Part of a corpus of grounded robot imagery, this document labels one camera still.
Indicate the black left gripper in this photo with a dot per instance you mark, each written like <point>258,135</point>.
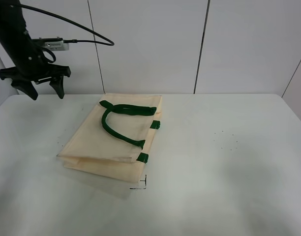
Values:
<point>36,70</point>

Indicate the cream linen bag green handles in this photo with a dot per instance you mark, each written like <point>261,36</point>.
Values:
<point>115,138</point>

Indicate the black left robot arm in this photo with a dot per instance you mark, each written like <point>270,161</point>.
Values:
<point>15,38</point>

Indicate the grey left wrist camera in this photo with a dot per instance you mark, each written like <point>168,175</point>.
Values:
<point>52,44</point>

